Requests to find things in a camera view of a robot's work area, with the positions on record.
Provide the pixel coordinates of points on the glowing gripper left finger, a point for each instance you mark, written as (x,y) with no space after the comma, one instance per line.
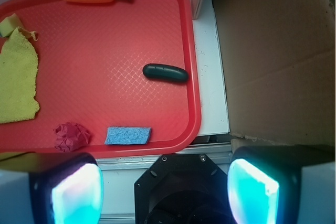
(50,188)

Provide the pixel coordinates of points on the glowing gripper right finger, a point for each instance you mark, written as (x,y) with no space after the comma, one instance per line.
(282,184)

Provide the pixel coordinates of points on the dark green plastic pickle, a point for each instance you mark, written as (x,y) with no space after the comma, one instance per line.
(167,73)

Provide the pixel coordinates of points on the crumpled red paper ball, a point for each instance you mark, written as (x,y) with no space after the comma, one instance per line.
(71,136)

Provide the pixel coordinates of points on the white board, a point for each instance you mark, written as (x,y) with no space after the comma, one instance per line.
(210,70)

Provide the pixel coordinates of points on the blue sponge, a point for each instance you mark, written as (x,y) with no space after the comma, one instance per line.
(127,135)

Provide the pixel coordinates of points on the yellow microfiber cloth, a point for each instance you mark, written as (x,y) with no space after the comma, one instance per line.
(19,68)

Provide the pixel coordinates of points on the red plastic tray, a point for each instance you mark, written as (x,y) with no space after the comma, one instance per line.
(90,72)

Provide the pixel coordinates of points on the brown cardboard box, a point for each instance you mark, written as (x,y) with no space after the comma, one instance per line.
(279,69)

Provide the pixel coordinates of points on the yellow-green sponge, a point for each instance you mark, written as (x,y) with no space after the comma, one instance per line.
(9,24)

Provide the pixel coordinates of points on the black octagonal mount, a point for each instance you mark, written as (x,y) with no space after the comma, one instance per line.
(182,188)

